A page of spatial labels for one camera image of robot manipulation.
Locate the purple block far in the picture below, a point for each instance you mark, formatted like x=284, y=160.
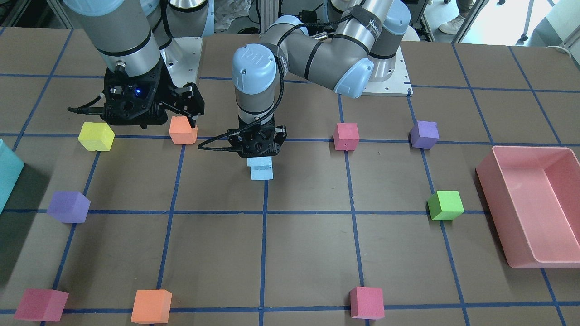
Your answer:
x=69, y=207

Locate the orange block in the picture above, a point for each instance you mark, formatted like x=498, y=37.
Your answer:
x=151, y=306
x=181, y=132

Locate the green block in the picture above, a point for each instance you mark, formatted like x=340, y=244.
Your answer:
x=445, y=205

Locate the teal box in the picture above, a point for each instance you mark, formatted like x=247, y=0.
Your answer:
x=10, y=169

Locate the light blue block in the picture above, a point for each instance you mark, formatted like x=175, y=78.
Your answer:
x=259, y=161
x=262, y=172

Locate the pink plastic tray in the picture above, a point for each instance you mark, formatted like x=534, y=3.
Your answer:
x=533, y=194

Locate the pink block middle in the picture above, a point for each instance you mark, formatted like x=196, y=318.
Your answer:
x=346, y=136
x=367, y=303

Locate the purple block near tray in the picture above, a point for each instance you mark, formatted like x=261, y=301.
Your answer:
x=424, y=134

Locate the pink block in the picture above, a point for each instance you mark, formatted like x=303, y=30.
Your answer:
x=346, y=136
x=41, y=305
x=367, y=303

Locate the yellow block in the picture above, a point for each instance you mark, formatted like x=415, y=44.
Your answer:
x=96, y=136

